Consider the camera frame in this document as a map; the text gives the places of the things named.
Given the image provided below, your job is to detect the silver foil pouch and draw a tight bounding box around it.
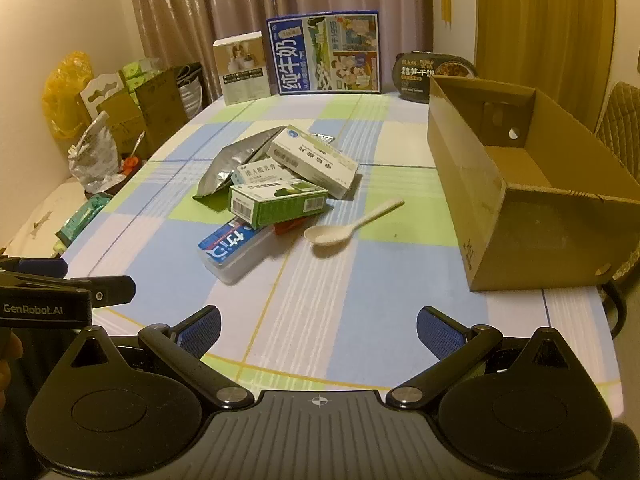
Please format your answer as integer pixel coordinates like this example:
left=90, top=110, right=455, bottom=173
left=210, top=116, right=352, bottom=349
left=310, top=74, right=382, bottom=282
left=194, top=126, right=335, bottom=216

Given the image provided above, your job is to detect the white box with photo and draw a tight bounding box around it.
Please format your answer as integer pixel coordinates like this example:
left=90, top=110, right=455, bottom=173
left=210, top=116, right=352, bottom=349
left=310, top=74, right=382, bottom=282
left=212, top=31, right=272, bottom=106

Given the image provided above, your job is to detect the black instant rice bowl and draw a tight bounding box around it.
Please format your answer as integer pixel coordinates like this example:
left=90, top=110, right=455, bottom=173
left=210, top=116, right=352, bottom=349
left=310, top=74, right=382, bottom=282
left=393, top=51, right=477, bottom=105

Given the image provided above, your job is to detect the brown cardboard carton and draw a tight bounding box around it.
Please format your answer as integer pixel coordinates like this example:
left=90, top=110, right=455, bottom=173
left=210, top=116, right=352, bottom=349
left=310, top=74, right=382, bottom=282
left=97, top=67, right=190, bottom=161

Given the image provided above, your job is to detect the beige curtain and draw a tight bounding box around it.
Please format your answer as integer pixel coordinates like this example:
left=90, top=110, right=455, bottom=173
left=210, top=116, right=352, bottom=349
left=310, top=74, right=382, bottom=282
left=124, top=0, right=433, bottom=103

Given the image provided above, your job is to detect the beige spoon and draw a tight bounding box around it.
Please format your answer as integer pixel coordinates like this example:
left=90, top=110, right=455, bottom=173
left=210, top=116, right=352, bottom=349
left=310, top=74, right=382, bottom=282
left=304, top=199, right=405, bottom=247

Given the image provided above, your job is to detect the brown cardboard box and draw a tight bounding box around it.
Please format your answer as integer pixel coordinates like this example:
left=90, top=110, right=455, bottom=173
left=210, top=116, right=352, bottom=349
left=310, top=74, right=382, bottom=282
left=427, top=75, right=640, bottom=292

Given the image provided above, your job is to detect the chair with quilted cover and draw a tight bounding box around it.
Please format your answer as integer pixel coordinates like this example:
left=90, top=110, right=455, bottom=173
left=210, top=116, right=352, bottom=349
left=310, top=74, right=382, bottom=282
left=592, top=81, right=640, bottom=336

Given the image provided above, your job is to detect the stack of green packets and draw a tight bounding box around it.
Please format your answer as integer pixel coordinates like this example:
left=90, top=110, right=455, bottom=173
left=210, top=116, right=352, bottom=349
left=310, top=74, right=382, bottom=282
left=121, top=58, right=163, bottom=93

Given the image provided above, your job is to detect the crumpled white plastic bag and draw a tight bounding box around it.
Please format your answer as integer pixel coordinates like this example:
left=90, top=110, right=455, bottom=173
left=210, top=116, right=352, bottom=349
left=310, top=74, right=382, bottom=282
left=67, top=110, right=126, bottom=196

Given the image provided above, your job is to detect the green medicine box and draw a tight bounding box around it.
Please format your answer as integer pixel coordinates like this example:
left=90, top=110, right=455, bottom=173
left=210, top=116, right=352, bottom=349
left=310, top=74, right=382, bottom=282
left=228, top=180, right=329, bottom=228

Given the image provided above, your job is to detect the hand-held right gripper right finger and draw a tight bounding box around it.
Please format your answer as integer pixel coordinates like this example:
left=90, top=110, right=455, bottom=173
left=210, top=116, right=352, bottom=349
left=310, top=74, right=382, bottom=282
left=385, top=305, right=576, bottom=411

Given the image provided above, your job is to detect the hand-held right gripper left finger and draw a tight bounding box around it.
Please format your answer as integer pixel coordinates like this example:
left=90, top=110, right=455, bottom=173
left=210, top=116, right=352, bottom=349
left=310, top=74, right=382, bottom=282
left=65, top=305, right=256, bottom=411

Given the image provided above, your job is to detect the blue milk carton box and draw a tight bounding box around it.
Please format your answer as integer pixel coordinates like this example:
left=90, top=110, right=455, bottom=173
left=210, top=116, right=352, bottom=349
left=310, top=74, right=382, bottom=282
left=266, top=9, right=382, bottom=97

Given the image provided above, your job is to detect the person's left hand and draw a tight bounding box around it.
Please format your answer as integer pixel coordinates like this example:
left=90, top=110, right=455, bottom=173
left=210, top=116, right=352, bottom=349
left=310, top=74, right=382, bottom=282
left=0, top=331, right=25, bottom=413

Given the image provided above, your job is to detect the green packet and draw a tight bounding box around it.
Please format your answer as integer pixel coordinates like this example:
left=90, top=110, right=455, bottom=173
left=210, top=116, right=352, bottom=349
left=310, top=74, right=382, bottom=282
left=55, top=195, right=111, bottom=248

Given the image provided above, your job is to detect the white cutout cardboard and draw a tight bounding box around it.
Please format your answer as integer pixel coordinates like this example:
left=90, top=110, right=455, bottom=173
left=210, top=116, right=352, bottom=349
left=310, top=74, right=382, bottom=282
left=80, top=72, right=128, bottom=126

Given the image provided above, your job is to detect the silver and black bag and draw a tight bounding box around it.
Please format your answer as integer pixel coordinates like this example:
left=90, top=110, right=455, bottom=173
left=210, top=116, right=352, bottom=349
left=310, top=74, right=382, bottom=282
left=175, top=62, right=207, bottom=121

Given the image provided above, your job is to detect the checked cloth desktop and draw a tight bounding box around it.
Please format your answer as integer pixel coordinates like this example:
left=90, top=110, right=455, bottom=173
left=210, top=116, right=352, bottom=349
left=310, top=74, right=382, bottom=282
left=60, top=92, right=621, bottom=411

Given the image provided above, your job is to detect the yellow plastic bag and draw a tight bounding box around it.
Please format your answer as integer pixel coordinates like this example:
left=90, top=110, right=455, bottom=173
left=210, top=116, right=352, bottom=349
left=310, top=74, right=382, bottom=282
left=41, top=51, right=96, bottom=141

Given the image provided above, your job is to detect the large white medicine box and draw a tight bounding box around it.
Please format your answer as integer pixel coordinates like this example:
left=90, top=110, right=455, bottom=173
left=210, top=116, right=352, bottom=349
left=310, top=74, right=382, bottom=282
left=267, top=125, right=360, bottom=201

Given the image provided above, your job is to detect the orange handled tool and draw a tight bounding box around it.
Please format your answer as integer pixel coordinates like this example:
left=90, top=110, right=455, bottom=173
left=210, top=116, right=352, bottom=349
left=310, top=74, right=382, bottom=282
left=124, top=132, right=146, bottom=173

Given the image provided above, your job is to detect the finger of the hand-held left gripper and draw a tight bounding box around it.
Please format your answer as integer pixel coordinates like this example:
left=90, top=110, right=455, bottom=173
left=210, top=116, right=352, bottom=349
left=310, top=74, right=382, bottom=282
left=0, top=256, right=69, bottom=280
left=65, top=275, right=137, bottom=307

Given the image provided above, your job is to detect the clear case with blue label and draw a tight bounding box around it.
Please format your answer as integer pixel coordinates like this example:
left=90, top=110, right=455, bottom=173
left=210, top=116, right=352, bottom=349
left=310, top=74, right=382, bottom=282
left=198, top=217, right=275, bottom=286

